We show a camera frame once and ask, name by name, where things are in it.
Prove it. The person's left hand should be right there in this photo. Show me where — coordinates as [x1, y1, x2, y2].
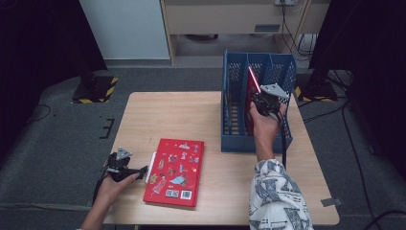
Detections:
[96, 172, 141, 206]

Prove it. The right hand-held gripper cable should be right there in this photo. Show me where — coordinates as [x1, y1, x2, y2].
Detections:
[275, 110, 288, 171]

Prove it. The hand-held gripper cable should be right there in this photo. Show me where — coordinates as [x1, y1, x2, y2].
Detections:
[92, 165, 110, 206]
[275, 110, 288, 171]

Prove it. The dark blue cartoon book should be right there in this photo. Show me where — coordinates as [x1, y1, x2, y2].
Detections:
[222, 90, 233, 136]

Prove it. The white cabinet panel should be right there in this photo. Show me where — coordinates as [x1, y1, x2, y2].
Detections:
[79, 0, 171, 61]

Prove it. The black hanging cable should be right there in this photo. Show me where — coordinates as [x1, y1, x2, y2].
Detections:
[280, 2, 318, 61]

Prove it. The black floor cable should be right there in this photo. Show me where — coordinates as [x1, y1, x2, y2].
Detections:
[363, 208, 406, 230]
[340, 103, 375, 230]
[302, 104, 347, 125]
[27, 103, 53, 124]

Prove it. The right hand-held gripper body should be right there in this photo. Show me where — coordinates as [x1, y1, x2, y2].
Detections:
[253, 82, 290, 118]

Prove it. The beige wooden desk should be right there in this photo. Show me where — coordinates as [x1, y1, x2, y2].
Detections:
[159, 0, 331, 66]

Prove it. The red picture book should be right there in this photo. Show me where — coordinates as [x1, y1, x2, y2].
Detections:
[244, 65, 263, 137]
[142, 137, 206, 208]

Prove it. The left hand-held gripper cable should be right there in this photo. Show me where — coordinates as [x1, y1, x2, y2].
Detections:
[92, 165, 110, 206]

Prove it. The black curtain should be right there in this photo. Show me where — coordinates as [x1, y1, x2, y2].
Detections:
[307, 0, 406, 181]
[0, 0, 108, 164]

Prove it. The grey tape piece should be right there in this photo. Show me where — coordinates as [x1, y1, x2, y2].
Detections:
[320, 197, 343, 208]

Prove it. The blue plastic file rack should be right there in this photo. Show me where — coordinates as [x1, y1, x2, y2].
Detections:
[220, 48, 298, 155]

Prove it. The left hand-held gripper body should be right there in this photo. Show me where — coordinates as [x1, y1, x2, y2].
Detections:
[105, 146, 135, 183]

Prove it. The person's right hand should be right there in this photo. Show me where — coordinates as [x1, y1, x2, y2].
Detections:
[249, 101, 288, 142]

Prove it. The black striped stand base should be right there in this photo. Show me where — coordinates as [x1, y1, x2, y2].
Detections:
[71, 75, 120, 104]
[293, 74, 339, 104]

